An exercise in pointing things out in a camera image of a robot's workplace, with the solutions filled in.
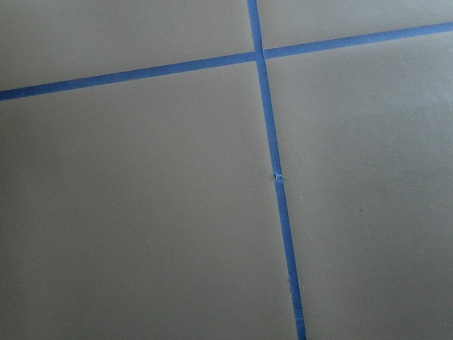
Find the blue tape strip lengthwise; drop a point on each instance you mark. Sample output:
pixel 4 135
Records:
pixel 278 177

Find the blue tape strip crosswise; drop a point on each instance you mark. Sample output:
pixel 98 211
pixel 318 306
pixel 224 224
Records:
pixel 214 62

